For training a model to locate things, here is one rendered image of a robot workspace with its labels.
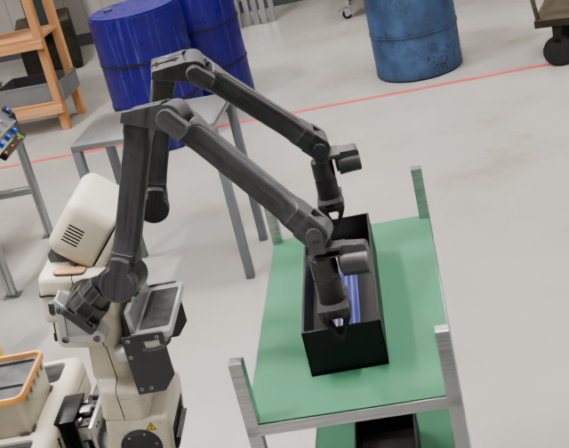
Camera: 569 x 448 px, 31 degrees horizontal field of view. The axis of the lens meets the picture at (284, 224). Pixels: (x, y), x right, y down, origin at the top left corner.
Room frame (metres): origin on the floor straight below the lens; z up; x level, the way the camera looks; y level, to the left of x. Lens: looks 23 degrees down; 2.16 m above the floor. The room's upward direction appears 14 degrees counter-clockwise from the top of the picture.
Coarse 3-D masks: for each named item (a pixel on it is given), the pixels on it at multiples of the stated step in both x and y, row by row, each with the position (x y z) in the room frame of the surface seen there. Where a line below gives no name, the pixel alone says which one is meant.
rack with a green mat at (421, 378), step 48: (288, 240) 2.68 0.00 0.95; (384, 240) 2.53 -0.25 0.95; (432, 240) 2.47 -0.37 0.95; (288, 288) 2.39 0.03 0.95; (384, 288) 2.27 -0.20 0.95; (432, 288) 2.21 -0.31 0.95; (288, 336) 2.15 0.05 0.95; (432, 336) 1.99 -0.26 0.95; (240, 384) 1.82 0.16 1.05; (288, 384) 1.94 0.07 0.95; (336, 384) 1.89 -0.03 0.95; (384, 384) 1.85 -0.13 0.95; (432, 384) 1.81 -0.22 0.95; (336, 432) 2.58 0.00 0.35; (432, 432) 2.47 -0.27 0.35
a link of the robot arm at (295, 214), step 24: (168, 120) 2.01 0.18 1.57; (192, 120) 2.02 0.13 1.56; (192, 144) 2.02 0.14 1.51; (216, 144) 2.01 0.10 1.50; (216, 168) 2.00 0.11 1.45; (240, 168) 1.99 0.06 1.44; (264, 192) 1.97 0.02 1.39; (288, 192) 1.97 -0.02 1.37; (288, 216) 1.94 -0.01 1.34; (312, 216) 1.93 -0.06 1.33
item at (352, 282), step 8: (344, 280) 2.27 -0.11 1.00; (352, 280) 2.26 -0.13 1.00; (352, 288) 2.22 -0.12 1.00; (352, 296) 2.18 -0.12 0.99; (352, 304) 2.14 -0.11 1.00; (360, 304) 2.19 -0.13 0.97; (352, 312) 2.10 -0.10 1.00; (360, 312) 2.12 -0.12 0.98; (336, 320) 2.08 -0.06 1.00; (352, 320) 2.07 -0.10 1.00; (360, 320) 2.07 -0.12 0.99
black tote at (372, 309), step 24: (360, 216) 2.49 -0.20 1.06; (312, 288) 2.30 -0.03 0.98; (360, 288) 2.27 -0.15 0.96; (312, 312) 2.18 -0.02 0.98; (312, 336) 1.94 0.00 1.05; (360, 336) 1.93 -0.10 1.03; (384, 336) 1.96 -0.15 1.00; (312, 360) 1.94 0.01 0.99; (336, 360) 1.94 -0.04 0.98; (360, 360) 1.93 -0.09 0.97; (384, 360) 1.92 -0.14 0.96
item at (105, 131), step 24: (216, 96) 4.88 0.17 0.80; (96, 120) 4.97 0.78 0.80; (216, 120) 4.51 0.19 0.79; (72, 144) 4.66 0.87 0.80; (96, 144) 4.59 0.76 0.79; (120, 144) 4.57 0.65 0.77; (240, 144) 4.87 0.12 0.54; (120, 168) 5.03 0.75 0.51; (240, 216) 4.50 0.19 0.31; (240, 240) 4.47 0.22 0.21; (264, 240) 4.87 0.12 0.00
